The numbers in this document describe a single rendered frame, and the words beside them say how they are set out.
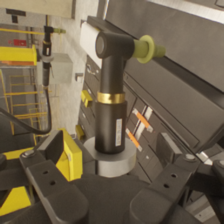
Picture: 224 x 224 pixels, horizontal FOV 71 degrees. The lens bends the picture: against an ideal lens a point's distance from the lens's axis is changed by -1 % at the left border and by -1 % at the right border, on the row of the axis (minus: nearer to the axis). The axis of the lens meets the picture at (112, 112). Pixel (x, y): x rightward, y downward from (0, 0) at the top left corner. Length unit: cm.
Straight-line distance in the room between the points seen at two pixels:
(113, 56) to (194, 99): 31
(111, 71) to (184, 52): 45
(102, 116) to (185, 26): 51
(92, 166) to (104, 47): 15
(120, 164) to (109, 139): 4
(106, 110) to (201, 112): 31
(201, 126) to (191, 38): 30
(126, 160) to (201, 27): 49
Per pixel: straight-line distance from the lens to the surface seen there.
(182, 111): 50
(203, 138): 48
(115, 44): 21
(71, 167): 20
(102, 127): 22
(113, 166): 23
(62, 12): 494
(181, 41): 65
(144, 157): 83
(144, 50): 24
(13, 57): 103
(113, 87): 21
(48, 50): 101
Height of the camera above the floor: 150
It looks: 29 degrees down
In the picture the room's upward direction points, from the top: 98 degrees counter-clockwise
